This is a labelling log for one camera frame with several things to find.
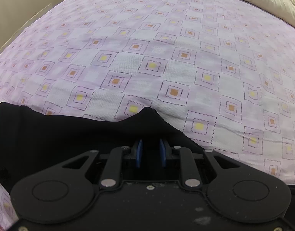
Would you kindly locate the purple checked bed sheet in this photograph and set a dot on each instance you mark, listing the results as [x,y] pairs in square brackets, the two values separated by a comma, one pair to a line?
[161,60]

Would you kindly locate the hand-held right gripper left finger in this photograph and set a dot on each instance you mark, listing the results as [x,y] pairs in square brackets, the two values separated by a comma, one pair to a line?
[138,154]

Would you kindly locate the black pants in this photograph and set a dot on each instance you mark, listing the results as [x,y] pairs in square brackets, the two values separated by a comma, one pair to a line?
[65,134]

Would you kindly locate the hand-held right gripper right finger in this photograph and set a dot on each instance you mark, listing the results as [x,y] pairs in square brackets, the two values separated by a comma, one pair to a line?
[163,154]

